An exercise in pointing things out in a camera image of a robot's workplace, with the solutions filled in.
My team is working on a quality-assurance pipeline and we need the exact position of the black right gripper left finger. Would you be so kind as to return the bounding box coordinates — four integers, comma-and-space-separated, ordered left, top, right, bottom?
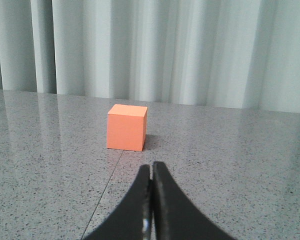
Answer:
85, 164, 151, 240

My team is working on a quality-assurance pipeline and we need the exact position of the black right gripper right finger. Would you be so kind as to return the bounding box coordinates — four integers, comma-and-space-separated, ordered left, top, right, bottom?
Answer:
152, 161, 233, 240

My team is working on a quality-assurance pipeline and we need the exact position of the white pleated curtain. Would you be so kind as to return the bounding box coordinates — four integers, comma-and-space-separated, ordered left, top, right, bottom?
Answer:
0, 0, 300, 113

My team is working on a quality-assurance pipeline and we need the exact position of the orange foam cube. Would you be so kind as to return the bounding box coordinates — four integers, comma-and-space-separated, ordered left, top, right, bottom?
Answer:
106, 104, 148, 151

